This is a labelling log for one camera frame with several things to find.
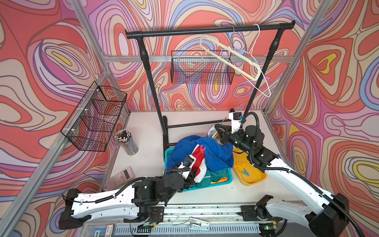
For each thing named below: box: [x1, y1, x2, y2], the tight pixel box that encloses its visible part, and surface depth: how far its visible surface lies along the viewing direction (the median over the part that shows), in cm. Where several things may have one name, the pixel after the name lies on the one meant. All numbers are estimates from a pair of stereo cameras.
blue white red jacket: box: [166, 135, 234, 183], surface depth 70 cm
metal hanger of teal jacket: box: [199, 25, 262, 82], surface depth 64 cm
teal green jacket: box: [196, 167, 230, 189], surface depth 74 cm
